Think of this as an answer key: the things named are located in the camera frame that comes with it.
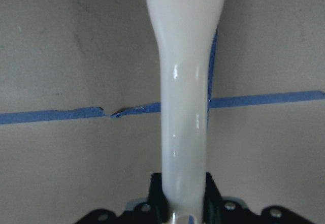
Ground beige hand brush black bristles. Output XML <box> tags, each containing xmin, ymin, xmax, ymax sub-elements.
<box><xmin>146</xmin><ymin>0</ymin><xmax>224</xmax><ymax>223</ymax></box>

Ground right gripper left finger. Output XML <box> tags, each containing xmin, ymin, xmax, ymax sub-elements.
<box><xmin>78</xmin><ymin>173</ymin><xmax>169</xmax><ymax>223</ymax></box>

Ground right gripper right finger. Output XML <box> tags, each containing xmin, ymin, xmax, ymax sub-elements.
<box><xmin>203</xmin><ymin>173</ymin><xmax>312</xmax><ymax>223</ymax></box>

